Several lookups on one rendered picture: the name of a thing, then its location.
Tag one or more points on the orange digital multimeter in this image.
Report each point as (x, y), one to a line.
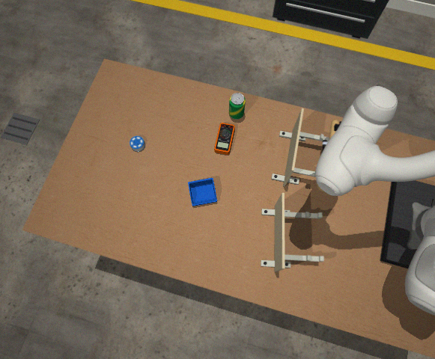
(224, 138)

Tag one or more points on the green drink can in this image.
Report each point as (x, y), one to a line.
(237, 106)

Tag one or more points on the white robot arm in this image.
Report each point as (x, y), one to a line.
(352, 158)

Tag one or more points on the blue plastic bin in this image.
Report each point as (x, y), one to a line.
(202, 191)

